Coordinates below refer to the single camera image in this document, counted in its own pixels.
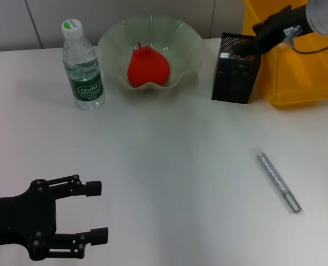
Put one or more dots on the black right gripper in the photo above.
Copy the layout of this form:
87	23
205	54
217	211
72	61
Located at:
283	22

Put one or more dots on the yellow plastic bin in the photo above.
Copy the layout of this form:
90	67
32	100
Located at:
299	83

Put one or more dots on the orange-red knitted fruit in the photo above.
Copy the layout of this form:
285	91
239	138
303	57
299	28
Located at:
148	69

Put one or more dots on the wavy translucent glass fruit plate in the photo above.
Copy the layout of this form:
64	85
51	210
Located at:
174	41

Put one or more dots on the clear green-label water bottle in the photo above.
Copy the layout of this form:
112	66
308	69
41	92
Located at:
83	69

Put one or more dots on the black mesh pen holder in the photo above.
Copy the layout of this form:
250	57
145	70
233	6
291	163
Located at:
230	86

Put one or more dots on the grey marker pen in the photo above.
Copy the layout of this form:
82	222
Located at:
280	184

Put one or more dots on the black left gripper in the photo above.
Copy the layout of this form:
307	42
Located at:
19	219

